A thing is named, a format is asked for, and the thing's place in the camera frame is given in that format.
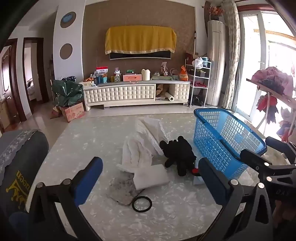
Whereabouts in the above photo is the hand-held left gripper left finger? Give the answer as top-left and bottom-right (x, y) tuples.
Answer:
(25, 157), (103, 241)

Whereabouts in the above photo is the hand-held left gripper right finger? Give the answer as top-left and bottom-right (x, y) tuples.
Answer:
(198, 158), (274, 241)

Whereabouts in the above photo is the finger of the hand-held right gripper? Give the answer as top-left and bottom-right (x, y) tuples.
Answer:
(240, 149), (296, 175)
(265, 136), (296, 160)

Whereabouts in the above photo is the grey cloth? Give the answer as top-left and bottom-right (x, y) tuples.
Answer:
(107, 173), (145, 206)

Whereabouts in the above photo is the black plush toy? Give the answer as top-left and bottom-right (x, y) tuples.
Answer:
(159, 136), (200, 176)

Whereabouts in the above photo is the blue plastic basket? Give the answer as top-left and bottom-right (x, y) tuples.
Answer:
(193, 108), (268, 180)

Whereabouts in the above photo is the white towel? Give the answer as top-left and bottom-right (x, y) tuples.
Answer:
(116, 117), (170, 173)

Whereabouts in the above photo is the white cloth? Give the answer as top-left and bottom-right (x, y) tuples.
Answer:
(134, 164), (171, 191)

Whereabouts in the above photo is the red garment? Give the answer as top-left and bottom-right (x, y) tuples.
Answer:
(256, 95), (279, 123)

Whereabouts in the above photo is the clothes drying rack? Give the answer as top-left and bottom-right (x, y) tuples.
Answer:
(246, 78), (296, 139)

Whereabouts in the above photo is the cardboard box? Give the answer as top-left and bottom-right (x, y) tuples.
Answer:
(60, 102), (85, 123)

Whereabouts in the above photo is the chair with grey cover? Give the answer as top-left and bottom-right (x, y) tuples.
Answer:
(0, 129), (49, 241)

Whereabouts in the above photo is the pink garment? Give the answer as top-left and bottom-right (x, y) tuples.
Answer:
(252, 67), (294, 95)

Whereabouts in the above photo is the white tufted television cabinet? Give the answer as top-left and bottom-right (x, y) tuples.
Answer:
(80, 80), (191, 108)

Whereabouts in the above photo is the white metal shelf rack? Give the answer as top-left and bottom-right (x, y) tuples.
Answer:
(185, 59), (212, 107)

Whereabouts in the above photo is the patterned curtain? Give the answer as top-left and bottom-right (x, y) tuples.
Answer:
(222, 0), (241, 109)

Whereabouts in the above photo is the tall standing air conditioner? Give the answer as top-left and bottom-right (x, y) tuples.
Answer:
(206, 20), (226, 106)

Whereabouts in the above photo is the pink box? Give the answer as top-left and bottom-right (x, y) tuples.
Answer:
(123, 74), (142, 82)

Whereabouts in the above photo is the orange bag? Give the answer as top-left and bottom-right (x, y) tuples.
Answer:
(179, 65), (188, 81)

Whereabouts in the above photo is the black television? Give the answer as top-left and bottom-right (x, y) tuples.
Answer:
(109, 51), (173, 61)

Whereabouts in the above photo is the flower vase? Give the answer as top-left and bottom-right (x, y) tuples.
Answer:
(207, 5), (225, 21)

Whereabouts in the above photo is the black ring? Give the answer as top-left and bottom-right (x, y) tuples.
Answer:
(132, 196), (152, 212)

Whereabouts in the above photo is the dark wooden door frame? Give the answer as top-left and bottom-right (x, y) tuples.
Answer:
(0, 37), (49, 132)

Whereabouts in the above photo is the round brown wall decoration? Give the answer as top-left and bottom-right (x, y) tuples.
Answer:
(59, 43), (73, 59)

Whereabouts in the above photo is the round wall clock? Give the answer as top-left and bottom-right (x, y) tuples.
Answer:
(60, 11), (77, 29)

